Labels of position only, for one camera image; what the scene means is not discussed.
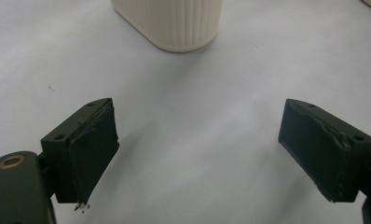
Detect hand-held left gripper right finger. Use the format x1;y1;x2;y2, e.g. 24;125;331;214
277;98;371;203

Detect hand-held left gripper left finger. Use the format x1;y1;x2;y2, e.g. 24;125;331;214
40;97;120;213

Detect cream pump bottle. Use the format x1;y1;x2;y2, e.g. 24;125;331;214
111;0;223;53

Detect white table mat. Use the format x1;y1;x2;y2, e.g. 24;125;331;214
0;0;371;224

